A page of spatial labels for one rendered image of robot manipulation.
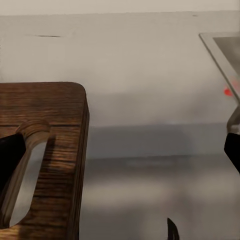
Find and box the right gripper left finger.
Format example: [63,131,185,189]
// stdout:
[0,133,26,193]

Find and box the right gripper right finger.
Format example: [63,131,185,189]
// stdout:
[224,133,240,173]

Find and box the cutting board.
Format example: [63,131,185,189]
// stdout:
[0,81,88,240]

